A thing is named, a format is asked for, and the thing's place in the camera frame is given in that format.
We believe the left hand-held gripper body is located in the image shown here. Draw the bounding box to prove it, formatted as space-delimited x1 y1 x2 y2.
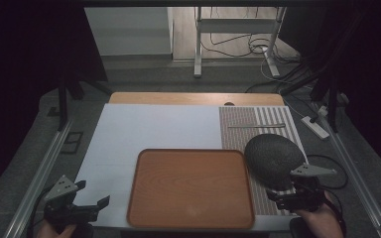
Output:
43 175 101 233

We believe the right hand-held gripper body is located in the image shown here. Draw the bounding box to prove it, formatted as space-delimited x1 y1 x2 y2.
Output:
276 164 338 213

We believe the dark grey oval pad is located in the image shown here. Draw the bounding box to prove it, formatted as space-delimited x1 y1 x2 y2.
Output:
243 133 308 191

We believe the person's right hand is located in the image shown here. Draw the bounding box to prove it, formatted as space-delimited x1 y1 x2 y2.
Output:
292 191 345 238

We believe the person's left hand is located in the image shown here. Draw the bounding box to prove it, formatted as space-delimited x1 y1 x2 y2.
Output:
36 219 77 238

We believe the white power strip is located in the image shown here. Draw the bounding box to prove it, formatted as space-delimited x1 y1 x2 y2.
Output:
300 115 331 140

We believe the thin grey metal rod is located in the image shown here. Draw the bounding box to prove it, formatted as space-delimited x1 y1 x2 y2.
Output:
226 123 287 129

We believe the striped woven placemat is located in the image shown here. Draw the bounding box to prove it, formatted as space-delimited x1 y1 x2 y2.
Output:
218 105 310 217

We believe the brown wooden tray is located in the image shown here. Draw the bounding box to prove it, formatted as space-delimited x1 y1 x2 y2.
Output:
126 148 256 230

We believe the black stand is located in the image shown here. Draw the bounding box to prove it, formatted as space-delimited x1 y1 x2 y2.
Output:
279 70 341 134
57 73 114 132

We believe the white table board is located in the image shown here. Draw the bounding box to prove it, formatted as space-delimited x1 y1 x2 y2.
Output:
73 103 310 232

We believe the white cabinet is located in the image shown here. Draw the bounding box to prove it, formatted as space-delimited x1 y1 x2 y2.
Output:
83 7 174 57

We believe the aluminium rail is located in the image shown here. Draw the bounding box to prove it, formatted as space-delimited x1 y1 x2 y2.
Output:
2 119 74 238
319 115 381 238

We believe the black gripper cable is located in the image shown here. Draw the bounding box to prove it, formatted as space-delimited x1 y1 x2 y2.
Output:
306 154 349 190

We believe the black rectangular frame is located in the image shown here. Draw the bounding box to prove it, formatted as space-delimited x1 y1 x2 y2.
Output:
60 131 84 155

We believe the tangle of floor cables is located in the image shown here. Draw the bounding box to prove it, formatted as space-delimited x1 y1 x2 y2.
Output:
199 7 316 94

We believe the white metal desk frame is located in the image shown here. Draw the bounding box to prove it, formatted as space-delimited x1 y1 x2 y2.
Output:
192 6 288 79

